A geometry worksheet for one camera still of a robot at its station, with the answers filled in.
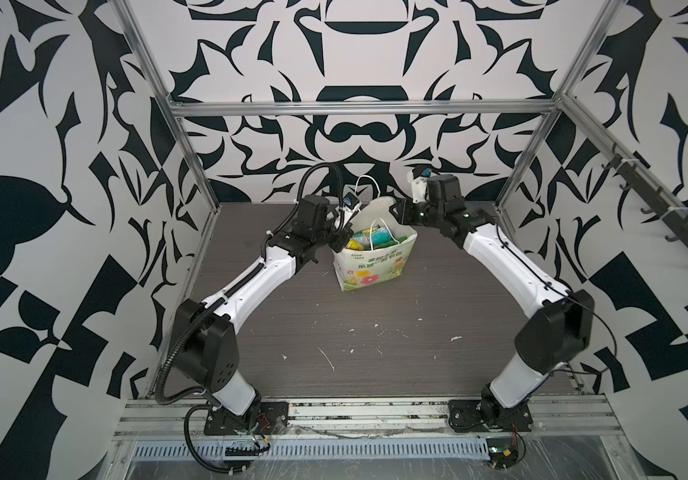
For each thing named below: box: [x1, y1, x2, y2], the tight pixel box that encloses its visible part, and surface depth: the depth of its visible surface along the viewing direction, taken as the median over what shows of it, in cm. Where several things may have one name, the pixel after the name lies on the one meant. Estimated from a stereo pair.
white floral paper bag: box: [333, 196, 418, 292], surface depth 85 cm
